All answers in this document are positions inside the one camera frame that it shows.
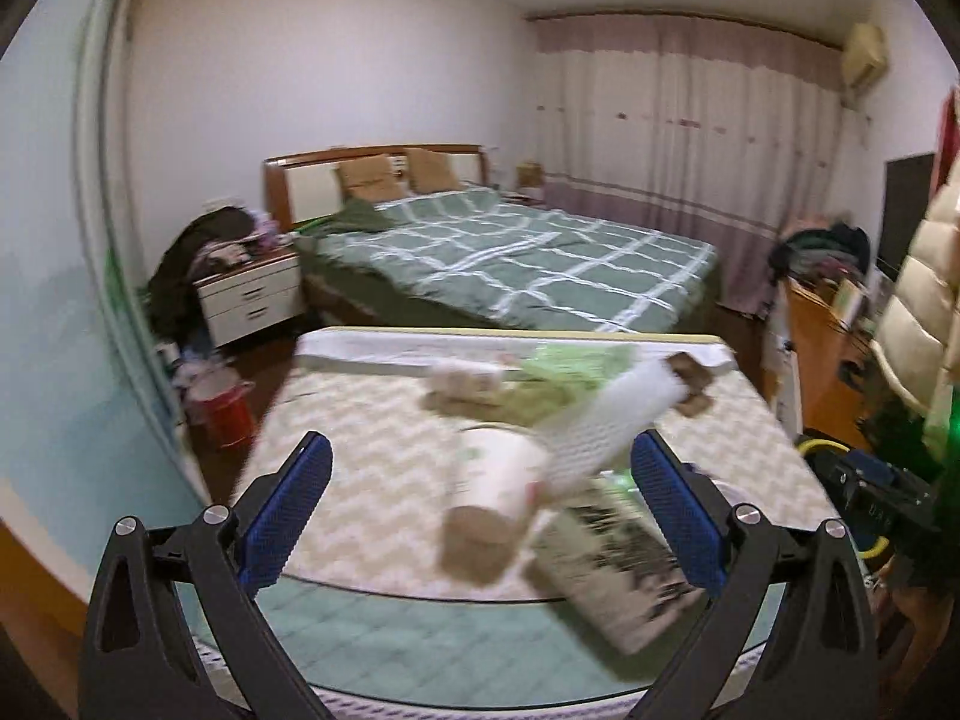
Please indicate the beige air conditioner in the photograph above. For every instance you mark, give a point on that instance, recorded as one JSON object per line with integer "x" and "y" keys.
{"x": 862, "y": 56}

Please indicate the white pill bottle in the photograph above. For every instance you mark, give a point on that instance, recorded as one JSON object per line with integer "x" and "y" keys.
{"x": 465, "y": 382}

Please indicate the green plaid duvet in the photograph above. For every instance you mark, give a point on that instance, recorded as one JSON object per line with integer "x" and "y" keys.
{"x": 525, "y": 262}

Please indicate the pile of dark clothes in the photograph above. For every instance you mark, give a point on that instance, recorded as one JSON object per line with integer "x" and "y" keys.
{"x": 187, "y": 255}

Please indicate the cream puffer jacket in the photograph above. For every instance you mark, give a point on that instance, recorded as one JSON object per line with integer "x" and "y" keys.
{"x": 922, "y": 300}

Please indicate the black and white printed packet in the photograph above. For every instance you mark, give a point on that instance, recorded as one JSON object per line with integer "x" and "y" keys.
{"x": 622, "y": 570}

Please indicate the white paper cup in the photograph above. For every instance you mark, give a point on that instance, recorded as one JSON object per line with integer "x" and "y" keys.
{"x": 499, "y": 476}

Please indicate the person's right forearm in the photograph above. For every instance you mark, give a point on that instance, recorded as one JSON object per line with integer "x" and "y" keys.
{"x": 919, "y": 637}

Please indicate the teal diamond patterned sheet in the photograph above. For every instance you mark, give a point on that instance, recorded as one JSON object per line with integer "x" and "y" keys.
{"x": 420, "y": 637}

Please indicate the yellow plastic hoop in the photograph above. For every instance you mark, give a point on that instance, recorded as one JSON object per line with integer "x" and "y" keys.
{"x": 821, "y": 440}

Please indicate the dark green cloth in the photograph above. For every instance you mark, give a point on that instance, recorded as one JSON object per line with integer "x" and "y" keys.
{"x": 356, "y": 217}

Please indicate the white bottle with green label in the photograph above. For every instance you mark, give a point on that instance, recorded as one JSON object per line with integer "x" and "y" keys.
{"x": 607, "y": 420}

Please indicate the red hanging cloth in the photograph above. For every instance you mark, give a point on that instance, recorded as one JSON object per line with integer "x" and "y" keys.
{"x": 951, "y": 135}

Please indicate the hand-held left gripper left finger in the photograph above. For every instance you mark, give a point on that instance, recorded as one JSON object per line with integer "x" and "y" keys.
{"x": 289, "y": 510}

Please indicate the red bucket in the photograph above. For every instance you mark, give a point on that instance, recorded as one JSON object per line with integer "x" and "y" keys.
{"x": 225, "y": 416}

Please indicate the yellow tissue box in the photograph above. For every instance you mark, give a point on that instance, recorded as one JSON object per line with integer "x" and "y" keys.
{"x": 530, "y": 175}

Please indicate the green plastic wrapper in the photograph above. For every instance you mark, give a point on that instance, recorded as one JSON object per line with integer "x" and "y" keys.
{"x": 570, "y": 375}

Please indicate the brown pillow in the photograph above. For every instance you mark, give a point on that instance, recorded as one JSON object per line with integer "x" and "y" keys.
{"x": 431, "y": 171}
{"x": 367, "y": 176}

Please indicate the wooden bed headboard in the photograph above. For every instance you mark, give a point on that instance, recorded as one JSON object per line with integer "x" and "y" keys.
{"x": 307, "y": 184}

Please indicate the heap of clothes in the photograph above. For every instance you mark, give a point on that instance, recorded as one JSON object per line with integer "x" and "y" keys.
{"x": 825, "y": 247}

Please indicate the wooden desk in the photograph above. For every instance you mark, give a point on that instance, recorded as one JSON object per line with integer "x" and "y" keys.
{"x": 814, "y": 345}

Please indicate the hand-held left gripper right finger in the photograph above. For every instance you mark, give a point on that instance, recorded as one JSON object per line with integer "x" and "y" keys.
{"x": 679, "y": 517}

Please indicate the small brown box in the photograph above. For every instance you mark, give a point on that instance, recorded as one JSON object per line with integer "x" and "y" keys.
{"x": 686, "y": 375}

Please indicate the crumpled plastic bags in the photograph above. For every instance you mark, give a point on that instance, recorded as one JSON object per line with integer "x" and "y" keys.
{"x": 174, "y": 367}

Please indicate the white nightstand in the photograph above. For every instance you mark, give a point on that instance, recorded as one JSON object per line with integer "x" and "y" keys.
{"x": 251, "y": 300}

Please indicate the glass wardrobe sliding door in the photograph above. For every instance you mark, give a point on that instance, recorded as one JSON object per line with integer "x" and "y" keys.
{"x": 52, "y": 315}

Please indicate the black television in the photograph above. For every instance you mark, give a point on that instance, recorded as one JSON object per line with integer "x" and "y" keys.
{"x": 904, "y": 217}

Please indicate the beige zigzag patterned mat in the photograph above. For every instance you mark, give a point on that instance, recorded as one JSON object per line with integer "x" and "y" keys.
{"x": 360, "y": 427}

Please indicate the pink and white curtain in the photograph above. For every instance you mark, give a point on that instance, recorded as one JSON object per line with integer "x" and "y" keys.
{"x": 675, "y": 150}

